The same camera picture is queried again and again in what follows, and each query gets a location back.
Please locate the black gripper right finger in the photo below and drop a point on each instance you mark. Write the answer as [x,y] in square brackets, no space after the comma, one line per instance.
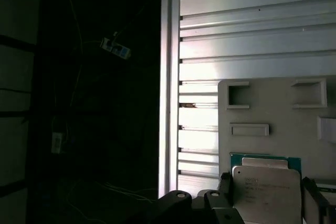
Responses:
[309,203]

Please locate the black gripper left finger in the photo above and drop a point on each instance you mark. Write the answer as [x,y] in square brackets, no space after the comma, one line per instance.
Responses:
[173,205]

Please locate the silver CPU chip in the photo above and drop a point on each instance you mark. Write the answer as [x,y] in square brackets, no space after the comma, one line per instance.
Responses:
[267,195]

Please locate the green RAM stick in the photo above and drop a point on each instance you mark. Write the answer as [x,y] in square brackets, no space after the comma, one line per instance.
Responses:
[324,188]

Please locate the grey parts rack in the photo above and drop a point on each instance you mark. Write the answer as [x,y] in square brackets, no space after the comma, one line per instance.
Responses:
[283,119]

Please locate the small brown scrap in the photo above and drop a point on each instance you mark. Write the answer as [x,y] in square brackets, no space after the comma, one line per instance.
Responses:
[187,105]

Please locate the white power strip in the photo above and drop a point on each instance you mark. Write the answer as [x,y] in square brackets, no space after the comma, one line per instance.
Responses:
[118,49]

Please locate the pale cabinet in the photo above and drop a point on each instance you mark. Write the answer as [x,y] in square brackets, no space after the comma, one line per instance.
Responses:
[15,72]

